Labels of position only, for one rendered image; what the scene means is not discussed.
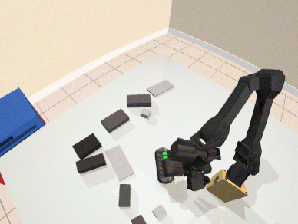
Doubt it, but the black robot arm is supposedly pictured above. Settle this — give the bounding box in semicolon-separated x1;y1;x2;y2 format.
169;69;285;192

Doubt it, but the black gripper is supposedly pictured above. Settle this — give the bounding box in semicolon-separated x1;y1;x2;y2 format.
162;158;212;177

